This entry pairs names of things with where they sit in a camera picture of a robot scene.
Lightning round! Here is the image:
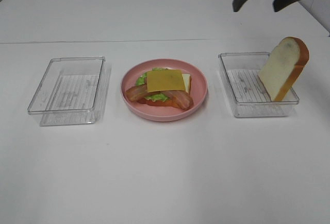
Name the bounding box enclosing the bread slice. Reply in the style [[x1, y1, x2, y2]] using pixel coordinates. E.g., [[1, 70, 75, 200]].
[[139, 73, 193, 107], [258, 37, 309, 101]]

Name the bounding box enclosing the yellow cheese slice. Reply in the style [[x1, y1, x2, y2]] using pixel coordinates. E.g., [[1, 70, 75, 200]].
[[146, 70, 185, 93]]

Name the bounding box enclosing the pink bacon strip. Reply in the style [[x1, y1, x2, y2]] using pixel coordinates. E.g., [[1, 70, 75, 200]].
[[162, 90, 193, 110]]

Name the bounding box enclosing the green lettuce leaf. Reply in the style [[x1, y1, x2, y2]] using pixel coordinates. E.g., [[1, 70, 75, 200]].
[[135, 72, 169, 102]]

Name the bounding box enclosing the dark bacon strip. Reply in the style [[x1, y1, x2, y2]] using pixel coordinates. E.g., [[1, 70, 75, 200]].
[[125, 84, 149, 101]]

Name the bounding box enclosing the clear right plastic tray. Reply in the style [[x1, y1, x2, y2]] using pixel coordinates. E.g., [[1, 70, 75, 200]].
[[218, 52, 300, 118]]

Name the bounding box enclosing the clear plastic tray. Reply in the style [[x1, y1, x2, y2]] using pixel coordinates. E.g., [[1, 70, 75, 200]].
[[27, 56, 111, 126], [218, 52, 300, 118]]

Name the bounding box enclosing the pink round plate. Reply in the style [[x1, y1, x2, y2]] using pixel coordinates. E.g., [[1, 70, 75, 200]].
[[121, 59, 208, 122]]

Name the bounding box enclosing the clear left plastic tray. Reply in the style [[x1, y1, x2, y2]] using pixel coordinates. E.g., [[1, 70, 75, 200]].
[[27, 56, 111, 126]]

